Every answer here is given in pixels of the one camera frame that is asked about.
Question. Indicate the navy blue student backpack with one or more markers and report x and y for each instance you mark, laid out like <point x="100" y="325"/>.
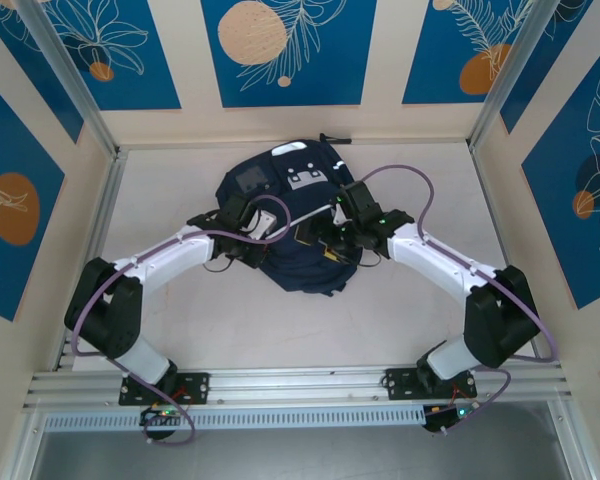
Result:
<point x="305" y="270"/>

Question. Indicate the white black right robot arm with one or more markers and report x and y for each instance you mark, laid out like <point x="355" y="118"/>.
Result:
<point x="430" y="255"/>

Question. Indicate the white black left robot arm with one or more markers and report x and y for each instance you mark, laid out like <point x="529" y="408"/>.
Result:
<point x="170" y="257"/>

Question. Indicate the small control circuit board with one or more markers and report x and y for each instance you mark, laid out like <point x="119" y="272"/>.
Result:
<point x="160" y="414"/>
<point x="455" y="415"/>

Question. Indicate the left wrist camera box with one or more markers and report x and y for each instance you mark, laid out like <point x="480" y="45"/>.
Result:
<point x="237" y="210"/>

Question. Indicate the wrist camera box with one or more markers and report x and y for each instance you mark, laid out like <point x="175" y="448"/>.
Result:
<point x="237" y="210"/>
<point x="360" y="202"/>

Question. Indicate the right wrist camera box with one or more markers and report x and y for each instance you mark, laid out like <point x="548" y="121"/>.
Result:
<point x="360" y="202"/>

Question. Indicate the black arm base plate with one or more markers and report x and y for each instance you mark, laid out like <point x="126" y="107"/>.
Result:
<point x="400" y="385"/>
<point x="200" y="387"/>

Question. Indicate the aluminium side rail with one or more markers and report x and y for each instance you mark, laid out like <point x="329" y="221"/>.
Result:
<point x="95" y="225"/>

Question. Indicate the blue floral wall panel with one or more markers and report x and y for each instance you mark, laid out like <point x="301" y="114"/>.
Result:
<point x="330" y="75"/>
<point x="545" y="65"/>
<point x="555" y="225"/>
<point x="10" y="280"/>
<point x="145" y="75"/>
<point x="430" y="50"/>
<point x="35" y="65"/>

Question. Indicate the aluminium frame post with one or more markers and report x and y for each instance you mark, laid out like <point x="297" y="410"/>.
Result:
<point x="80" y="90"/>
<point x="505" y="85"/>

